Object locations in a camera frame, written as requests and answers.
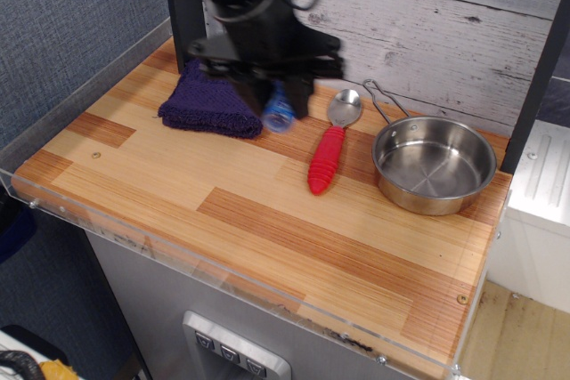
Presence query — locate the white side appliance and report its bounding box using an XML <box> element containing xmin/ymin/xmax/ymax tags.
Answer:
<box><xmin>487</xmin><ymin>120</ymin><xmax>569</xmax><ymax>312</ymax></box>

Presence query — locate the dark left vertical post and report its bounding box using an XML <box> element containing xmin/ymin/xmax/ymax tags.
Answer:
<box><xmin>167</xmin><ymin>0</ymin><xmax>207</xmax><ymax>73</ymax></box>

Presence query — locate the small stainless steel pan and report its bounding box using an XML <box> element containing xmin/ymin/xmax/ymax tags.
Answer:
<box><xmin>362</xmin><ymin>78</ymin><xmax>497</xmax><ymax>216</ymax></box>

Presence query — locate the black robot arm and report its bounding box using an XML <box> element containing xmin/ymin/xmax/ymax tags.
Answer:
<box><xmin>189</xmin><ymin>0</ymin><xmax>344</xmax><ymax>119</ymax></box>

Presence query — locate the dark right vertical post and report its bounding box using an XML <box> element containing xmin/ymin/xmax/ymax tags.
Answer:
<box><xmin>500</xmin><ymin>0</ymin><xmax>569</xmax><ymax>174</ymax></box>

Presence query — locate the silver cabinet with dispenser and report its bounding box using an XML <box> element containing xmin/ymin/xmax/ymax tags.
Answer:
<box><xmin>84</xmin><ymin>230</ymin><xmax>446</xmax><ymax>380</ymax></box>

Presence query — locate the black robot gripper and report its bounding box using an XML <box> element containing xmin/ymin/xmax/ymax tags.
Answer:
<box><xmin>188</xmin><ymin>0</ymin><xmax>344</xmax><ymax>119</ymax></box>

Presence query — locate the blue gum bottle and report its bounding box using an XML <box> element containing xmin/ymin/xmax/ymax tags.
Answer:
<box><xmin>261</xmin><ymin>81</ymin><xmax>295</xmax><ymax>133</ymax></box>

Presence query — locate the yellow object at corner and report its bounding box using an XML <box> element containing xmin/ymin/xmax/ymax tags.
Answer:
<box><xmin>39</xmin><ymin>360</ymin><xmax>82</xmax><ymax>380</ymax></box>

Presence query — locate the purple folded towel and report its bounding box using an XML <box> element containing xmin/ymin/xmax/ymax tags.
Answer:
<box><xmin>158</xmin><ymin>60</ymin><xmax>263</xmax><ymax>139</ymax></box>

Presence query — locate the clear acrylic table guard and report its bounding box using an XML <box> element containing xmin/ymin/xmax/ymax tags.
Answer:
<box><xmin>1</xmin><ymin>21</ymin><xmax>511</xmax><ymax>379</ymax></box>

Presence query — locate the red handled metal spoon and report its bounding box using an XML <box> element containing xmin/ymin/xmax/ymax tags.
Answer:
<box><xmin>307</xmin><ymin>89</ymin><xmax>362</xmax><ymax>196</ymax></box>

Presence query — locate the dark vertical post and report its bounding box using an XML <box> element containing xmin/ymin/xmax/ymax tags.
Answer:
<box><xmin>167</xmin><ymin>0</ymin><xmax>207</xmax><ymax>73</ymax></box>
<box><xmin>500</xmin><ymin>0</ymin><xmax>569</xmax><ymax>174</ymax></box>

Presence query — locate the dark blue object at left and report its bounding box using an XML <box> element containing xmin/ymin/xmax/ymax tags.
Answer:
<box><xmin>1</xmin><ymin>190</ymin><xmax>37</xmax><ymax>263</ymax></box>

